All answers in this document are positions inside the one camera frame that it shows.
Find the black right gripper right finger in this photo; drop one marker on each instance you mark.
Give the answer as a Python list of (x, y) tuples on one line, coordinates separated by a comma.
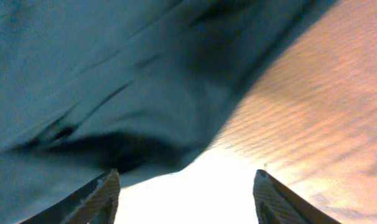
[(277, 204)]

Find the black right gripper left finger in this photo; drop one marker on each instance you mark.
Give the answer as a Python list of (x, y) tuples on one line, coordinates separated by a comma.
[(94, 203)]

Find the dark teal athletic pants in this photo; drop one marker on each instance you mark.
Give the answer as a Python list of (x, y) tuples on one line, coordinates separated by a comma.
[(142, 86)]

